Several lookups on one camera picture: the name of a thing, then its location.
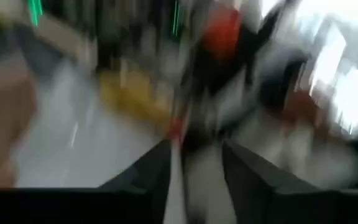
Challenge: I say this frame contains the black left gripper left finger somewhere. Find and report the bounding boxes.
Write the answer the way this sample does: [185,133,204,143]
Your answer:
[0,139,173,224]

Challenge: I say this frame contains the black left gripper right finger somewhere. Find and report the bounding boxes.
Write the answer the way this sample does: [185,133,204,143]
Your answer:
[221,139,358,224]

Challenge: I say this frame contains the mustard yellow cloth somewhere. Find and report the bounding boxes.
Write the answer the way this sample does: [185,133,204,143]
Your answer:
[99,68,175,128]

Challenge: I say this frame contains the pink cloth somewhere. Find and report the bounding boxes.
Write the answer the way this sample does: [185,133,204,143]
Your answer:
[0,58,39,190]

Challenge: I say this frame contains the red background object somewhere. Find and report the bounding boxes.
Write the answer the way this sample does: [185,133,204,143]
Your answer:
[201,5,242,60]

